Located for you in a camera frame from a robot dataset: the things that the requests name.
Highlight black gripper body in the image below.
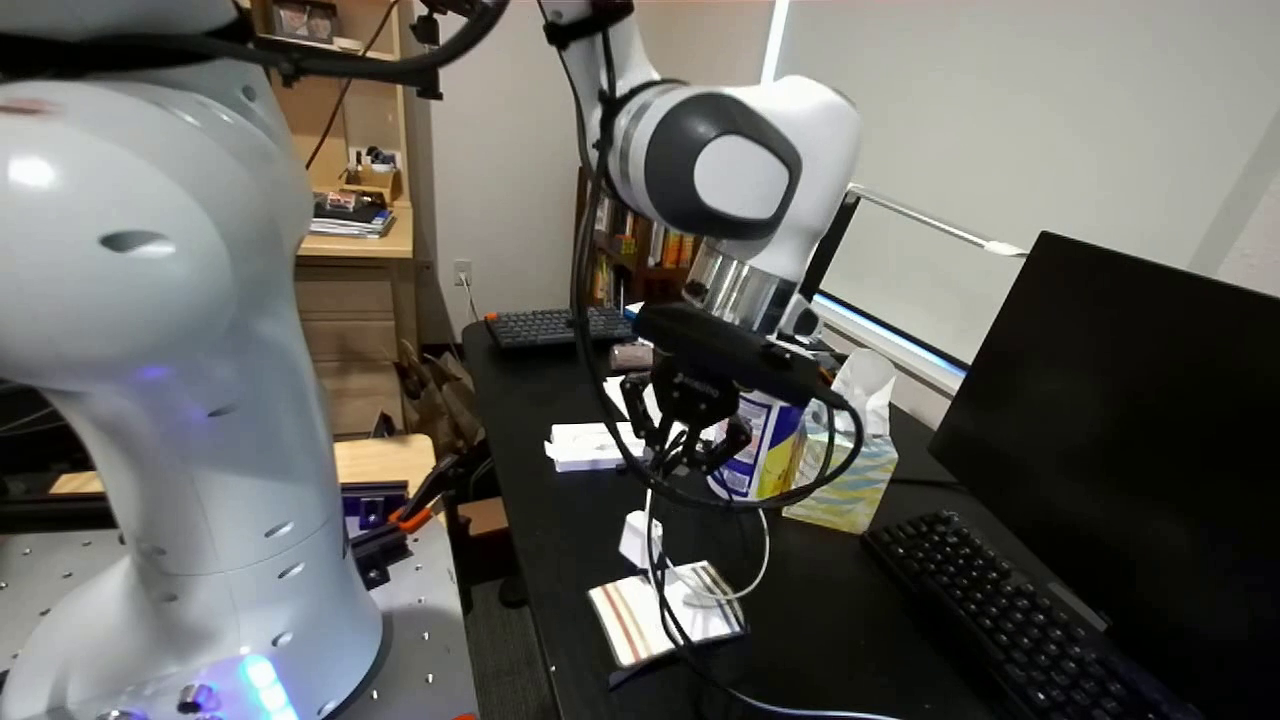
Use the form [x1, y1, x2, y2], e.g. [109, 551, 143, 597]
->
[647, 359, 749, 451]

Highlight white striped packet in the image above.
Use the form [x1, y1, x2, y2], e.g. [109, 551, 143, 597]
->
[585, 555, 751, 672]

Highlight small pink box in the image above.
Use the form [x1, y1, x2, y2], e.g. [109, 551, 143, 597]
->
[606, 337, 661, 378]

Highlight flat white plastic box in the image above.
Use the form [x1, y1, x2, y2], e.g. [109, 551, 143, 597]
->
[541, 418, 647, 481]

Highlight small black keyboard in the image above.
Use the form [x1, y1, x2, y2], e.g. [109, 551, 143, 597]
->
[479, 306, 642, 358]

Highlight dark wooden bookshelf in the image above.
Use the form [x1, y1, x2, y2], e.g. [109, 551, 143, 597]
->
[567, 160, 727, 318]

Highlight small blue device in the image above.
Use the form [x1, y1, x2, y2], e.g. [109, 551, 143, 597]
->
[340, 485, 408, 547]

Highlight light wooden shelf unit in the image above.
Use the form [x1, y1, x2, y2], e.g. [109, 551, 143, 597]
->
[248, 0, 461, 441]

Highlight white desk lamp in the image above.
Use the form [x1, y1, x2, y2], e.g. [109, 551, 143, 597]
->
[797, 185, 1034, 354]

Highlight black keyboard blue backlight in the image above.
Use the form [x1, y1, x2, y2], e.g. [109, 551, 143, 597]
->
[859, 508, 1206, 720]

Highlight stack of books on shelf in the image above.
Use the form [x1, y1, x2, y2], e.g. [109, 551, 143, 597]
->
[299, 189, 400, 246]

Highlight small box with supplies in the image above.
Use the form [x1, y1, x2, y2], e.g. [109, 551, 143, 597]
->
[336, 140, 408, 203]

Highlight black computer monitor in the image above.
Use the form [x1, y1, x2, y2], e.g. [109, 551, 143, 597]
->
[923, 229, 1280, 720]

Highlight white roller blind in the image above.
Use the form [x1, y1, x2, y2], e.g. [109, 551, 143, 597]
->
[770, 0, 1280, 369]

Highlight red and black wires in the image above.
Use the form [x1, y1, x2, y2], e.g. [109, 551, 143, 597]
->
[348, 451, 466, 563]

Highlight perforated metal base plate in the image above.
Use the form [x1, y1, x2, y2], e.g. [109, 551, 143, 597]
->
[0, 511, 485, 720]

